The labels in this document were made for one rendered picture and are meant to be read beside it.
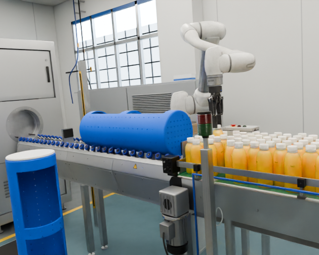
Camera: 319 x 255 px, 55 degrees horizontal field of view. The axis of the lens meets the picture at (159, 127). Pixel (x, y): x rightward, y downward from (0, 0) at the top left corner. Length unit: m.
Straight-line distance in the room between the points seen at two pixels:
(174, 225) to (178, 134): 0.56
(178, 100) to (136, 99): 1.62
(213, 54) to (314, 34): 2.74
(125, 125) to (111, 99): 2.39
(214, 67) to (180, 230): 0.87
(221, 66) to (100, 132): 0.99
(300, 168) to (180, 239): 0.67
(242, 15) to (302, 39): 0.89
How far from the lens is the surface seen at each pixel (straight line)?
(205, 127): 1.27
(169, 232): 1.57
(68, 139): 2.85
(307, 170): 1.39
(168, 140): 1.78
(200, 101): 2.48
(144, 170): 1.94
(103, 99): 4.49
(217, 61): 1.71
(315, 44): 4.33
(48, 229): 2.02
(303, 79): 4.34
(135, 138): 1.93
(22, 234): 2.05
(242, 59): 1.77
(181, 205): 1.56
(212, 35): 2.24
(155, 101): 3.82
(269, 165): 1.42
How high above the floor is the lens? 1.36
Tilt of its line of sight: 7 degrees down
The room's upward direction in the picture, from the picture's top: 4 degrees counter-clockwise
